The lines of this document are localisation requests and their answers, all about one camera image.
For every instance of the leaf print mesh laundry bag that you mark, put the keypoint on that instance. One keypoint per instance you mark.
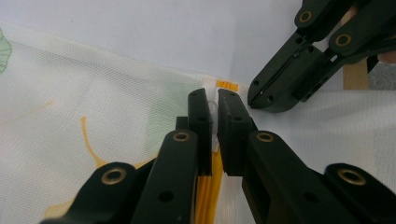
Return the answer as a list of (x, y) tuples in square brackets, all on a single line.
[(93, 118)]

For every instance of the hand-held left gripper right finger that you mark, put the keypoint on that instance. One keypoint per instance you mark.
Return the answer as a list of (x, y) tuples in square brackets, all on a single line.
[(267, 174)]

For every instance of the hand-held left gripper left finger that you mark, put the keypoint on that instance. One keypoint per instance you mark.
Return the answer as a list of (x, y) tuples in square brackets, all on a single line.
[(183, 174)]

